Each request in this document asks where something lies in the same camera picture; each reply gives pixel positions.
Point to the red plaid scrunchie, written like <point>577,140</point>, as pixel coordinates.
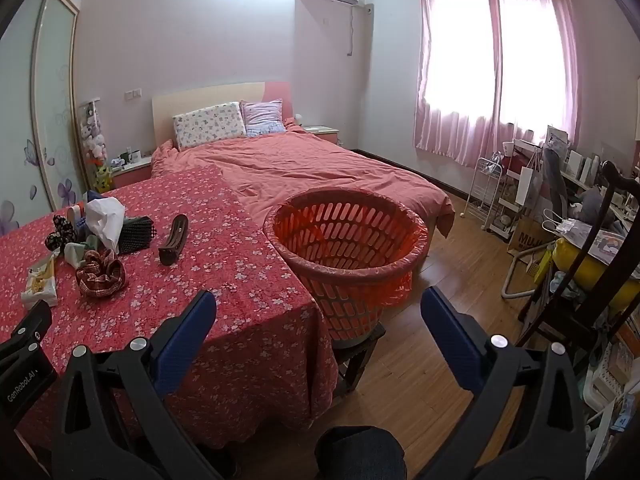
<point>100,275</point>

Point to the white tissue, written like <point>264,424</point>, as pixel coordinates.
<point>105,220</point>

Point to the person's right leg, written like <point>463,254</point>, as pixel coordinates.
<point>360,452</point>

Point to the beige bed headboard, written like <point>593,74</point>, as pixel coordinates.
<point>200,95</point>

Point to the pink nightstand with mug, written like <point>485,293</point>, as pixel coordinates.
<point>132,172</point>

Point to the pink striped pillow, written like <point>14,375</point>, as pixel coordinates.
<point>262,117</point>

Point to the red floral tablecloth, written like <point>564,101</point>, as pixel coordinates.
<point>225,260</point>

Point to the black garment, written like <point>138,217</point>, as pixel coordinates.
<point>135,235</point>

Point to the wardrobe with purple flower doors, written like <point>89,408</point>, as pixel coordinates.
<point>45,110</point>

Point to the dark wooden stool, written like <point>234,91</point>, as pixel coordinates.
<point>360,355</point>

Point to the black floral scrunchie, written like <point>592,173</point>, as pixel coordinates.
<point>60,232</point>

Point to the white paper bag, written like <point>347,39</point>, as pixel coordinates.
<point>527,187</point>

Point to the clear tube of plush toys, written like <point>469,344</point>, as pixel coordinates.
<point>95,145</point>

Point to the brown paper bag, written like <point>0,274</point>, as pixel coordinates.
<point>527,237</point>

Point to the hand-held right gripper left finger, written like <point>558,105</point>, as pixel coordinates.
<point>185,340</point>

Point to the pink curtain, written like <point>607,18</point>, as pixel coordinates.
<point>540,110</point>
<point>450,125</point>

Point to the white mug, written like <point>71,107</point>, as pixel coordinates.
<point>133,156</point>

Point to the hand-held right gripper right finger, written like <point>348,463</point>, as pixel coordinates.
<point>450,335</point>

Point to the dark wooden chair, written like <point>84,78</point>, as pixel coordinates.
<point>595,255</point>

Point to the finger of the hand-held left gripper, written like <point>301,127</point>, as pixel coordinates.
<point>30,332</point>

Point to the brown hair clip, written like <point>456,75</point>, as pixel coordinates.
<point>172,240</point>

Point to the bed with pink cover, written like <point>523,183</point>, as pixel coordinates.
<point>325,170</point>

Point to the white floral pillow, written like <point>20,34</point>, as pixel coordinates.
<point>210,122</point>

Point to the light green scrunchie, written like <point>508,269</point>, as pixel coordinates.
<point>75,254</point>

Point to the white yellow snack packet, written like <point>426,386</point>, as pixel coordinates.
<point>40,282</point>

